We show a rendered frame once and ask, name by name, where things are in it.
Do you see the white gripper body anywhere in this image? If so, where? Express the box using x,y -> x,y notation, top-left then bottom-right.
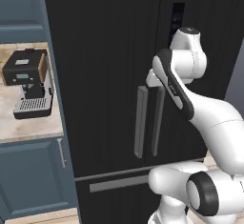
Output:
145,68 -> 167,90

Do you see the black fridge door plain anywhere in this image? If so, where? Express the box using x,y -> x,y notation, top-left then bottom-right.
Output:
42,0 -> 164,178

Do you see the black fridge door with dispenser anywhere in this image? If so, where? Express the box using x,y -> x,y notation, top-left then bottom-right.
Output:
143,0 -> 244,165

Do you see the black coffee machine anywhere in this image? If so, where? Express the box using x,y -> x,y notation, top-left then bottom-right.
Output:
2,48 -> 54,120

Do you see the black fridge drawer front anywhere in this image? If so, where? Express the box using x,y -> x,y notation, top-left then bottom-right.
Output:
74,158 -> 204,224

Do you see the blue base cupboard door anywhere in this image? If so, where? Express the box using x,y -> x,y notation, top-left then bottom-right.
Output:
0,136 -> 79,220

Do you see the grey fridge door handle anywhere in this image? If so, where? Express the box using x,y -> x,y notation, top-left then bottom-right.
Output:
151,86 -> 167,157
133,85 -> 150,159

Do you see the grey fridge drawer handle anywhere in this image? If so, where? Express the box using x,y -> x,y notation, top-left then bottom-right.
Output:
88,173 -> 151,193

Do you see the silver cupboard handle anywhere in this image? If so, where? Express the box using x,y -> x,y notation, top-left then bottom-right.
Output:
56,137 -> 67,169

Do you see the blue wall cupboard door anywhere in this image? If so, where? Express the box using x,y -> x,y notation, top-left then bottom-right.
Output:
0,0 -> 50,45

